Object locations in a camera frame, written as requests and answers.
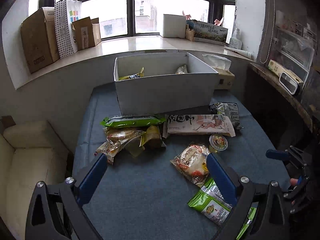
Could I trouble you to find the yellow tissue box on shelf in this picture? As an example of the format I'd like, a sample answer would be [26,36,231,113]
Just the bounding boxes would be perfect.
[267,60,303,86]

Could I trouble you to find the person's right hand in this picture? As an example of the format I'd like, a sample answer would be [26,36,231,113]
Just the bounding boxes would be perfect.
[290,178,300,186]

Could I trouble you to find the tissue pack with white tissue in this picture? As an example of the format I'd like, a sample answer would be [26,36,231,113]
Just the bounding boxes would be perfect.
[202,54,235,90]

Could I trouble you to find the white tube on sill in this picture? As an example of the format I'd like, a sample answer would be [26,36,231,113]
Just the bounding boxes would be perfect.
[224,47,253,60]

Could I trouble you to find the small woven basket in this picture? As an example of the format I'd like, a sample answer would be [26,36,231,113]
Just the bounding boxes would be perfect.
[185,24,195,42]

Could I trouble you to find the white pump bottle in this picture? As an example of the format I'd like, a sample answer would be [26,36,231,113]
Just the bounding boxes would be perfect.
[229,28,242,49]

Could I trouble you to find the beige biscuit snack bag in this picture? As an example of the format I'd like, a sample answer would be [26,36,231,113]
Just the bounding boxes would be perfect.
[175,64,188,74]

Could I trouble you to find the yellow snack packet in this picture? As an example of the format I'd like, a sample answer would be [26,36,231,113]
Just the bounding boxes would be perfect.
[119,67,144,81]

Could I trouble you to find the large brown cardboard box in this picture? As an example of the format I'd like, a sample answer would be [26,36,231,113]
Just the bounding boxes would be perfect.
[21,7,60,73]

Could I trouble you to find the small jelly cup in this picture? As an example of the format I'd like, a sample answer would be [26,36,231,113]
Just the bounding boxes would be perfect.
[209,134,228,153]

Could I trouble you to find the blue-grey tablecloth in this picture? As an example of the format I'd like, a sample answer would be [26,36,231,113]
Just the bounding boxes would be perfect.
[72,86,291,240]

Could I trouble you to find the white foam box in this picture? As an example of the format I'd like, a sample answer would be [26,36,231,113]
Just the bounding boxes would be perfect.
[159,14,187,39]

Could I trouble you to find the cream leather sofa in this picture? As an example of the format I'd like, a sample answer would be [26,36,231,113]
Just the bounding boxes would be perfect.
[1,121,69,239]

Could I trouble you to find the green noodle snack packet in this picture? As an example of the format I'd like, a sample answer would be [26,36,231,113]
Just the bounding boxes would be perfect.
[187,177,258,240]

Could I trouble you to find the long green snack packet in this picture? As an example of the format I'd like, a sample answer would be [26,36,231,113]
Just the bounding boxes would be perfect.
[100,115,166,128]

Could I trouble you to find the clear bag round pastries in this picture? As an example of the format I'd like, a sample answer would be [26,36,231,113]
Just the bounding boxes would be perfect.
[170,144,210,187]

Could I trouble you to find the yellow-blue crinkled snack bag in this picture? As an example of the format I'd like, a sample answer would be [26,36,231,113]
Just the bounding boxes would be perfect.
[124,125,166,157]

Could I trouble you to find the grey-green snack bag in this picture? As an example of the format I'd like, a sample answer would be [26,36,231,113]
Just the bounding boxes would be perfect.
[209,102,243,130]

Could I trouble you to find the white open storage box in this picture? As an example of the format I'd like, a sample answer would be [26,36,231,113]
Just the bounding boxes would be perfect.
[114,53,219,115]

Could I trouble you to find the brown marble side shelf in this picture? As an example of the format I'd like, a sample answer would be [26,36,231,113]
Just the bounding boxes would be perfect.
[248,63,313,132]

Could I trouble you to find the small open cardboard box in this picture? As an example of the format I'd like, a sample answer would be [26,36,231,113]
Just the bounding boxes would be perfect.
[73,17,101,50]

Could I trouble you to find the white dotted paper bag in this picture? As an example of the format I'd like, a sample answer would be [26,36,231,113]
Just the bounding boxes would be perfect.
[54,0,82,58]

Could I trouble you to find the white digital clock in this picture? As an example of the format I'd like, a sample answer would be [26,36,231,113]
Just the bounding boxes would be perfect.
[279,72,300,95]

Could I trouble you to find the printed landscape gift box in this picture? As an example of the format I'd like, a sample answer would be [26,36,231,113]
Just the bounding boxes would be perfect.
[190,20,228,45]

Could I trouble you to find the brown snack packets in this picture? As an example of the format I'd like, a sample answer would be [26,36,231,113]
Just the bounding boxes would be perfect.
[94,127,145,165]

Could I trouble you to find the pink-white long snack packet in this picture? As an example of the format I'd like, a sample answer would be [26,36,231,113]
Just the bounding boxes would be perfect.
[163,114,235,138]

